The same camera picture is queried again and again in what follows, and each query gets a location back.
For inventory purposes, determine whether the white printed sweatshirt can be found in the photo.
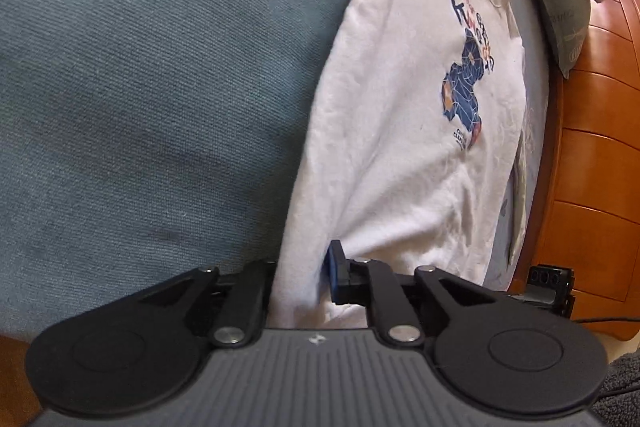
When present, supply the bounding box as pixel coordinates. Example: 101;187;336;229
267;0;528;330

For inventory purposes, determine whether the wooden headboard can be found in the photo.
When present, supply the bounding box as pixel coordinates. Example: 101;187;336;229
520;0;640;343

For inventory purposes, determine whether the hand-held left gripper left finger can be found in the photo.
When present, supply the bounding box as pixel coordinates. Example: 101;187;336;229
140;259;278;348

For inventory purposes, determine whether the green floral pillow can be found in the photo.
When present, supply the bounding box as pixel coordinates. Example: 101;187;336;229
532;0;593;78

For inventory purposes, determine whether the blue floral bed sheet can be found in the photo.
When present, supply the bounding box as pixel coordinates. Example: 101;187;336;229
0;0;556;343

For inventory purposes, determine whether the grey fluffy rug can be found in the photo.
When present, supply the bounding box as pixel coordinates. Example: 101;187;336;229
595;352;640;427

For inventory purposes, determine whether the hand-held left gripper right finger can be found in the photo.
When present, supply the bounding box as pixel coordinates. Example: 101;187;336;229
326;239;501;348

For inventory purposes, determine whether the wooden bed side rail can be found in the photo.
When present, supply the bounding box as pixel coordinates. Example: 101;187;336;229
0;334;43;427

